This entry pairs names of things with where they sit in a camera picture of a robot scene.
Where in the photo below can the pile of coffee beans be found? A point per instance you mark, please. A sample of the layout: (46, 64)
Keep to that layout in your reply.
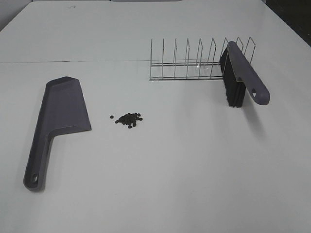
(129, 119)

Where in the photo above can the chrome wire dish rack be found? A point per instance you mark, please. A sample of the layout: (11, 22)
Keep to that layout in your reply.
(186, 61)

